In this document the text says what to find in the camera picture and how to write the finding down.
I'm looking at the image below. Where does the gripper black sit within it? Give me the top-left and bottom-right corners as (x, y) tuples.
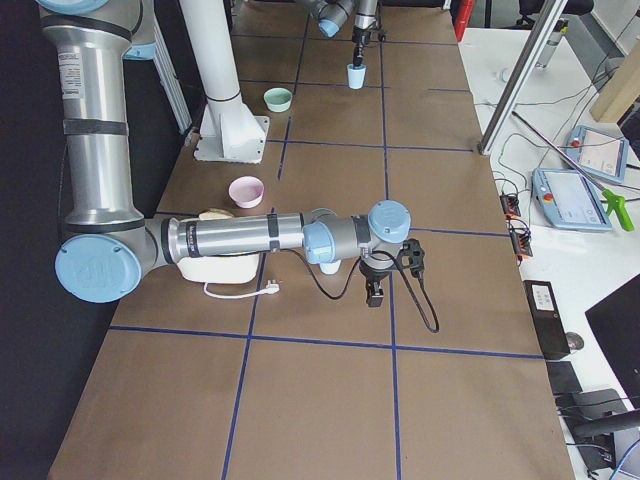
(359, 258), (391, 307)
(352, 26), (371, 67)

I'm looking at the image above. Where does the light blue cup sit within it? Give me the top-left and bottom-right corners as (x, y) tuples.
(347, 64), (367, 90)
(319, 260), (341, 275)

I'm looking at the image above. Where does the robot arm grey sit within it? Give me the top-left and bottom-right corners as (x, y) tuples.
(298, 0), (384, 68)

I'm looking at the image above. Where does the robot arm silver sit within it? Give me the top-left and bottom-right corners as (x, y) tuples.
(39, 1), (413, 303)

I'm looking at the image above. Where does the green bowl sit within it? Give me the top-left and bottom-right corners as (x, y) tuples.
(263, 87), (293, 113)

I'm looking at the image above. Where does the cream toaster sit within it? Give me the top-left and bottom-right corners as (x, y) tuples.
(177, 254), (260, 284)

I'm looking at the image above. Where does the orange black connector block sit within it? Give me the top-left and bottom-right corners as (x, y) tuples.
(499, 193), (533, 263)

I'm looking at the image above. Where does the pink bowl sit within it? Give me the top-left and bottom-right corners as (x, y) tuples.
(228, 176), (265, 209)

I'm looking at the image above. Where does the black box with label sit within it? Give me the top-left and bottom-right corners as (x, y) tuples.
(523, 280), (570, 360)

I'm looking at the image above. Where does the toast slice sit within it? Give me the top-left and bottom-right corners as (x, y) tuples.
(198, 209), (235, 221)

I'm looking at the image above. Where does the teach pendant near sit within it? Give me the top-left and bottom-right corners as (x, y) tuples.
(532, 168), (612, 232)

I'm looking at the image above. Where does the teach pendant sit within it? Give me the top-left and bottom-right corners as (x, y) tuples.
(566, 125), (630, 184)
(532, 168), (612, 232)

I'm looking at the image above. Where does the black monitor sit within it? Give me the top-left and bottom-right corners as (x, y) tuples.
(586, 281), (639, 406)

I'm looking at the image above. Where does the teach pendant far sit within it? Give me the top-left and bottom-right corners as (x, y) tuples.
(566, 125), (630, 184)

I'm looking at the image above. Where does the white toaster plug cable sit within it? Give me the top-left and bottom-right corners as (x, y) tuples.
(202, 277), (284, 300)

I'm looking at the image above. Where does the white pedestal column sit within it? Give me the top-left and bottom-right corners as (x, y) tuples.
(180, 0), (270, 164)

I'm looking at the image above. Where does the aluminium frame post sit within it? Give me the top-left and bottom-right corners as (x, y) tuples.
(478, 0), (567, 156)

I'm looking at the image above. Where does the green handled reacher grabber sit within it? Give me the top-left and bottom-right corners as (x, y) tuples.
(510, 110), (628, 232)

